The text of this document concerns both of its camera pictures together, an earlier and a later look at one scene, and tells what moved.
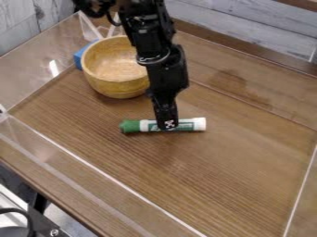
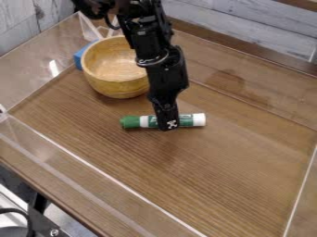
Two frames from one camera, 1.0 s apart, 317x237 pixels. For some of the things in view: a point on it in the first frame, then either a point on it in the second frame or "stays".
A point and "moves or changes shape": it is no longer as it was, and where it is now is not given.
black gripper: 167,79 stays
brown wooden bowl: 111,69 stays
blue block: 78,54 stays
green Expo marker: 147,125 moves or changes shape
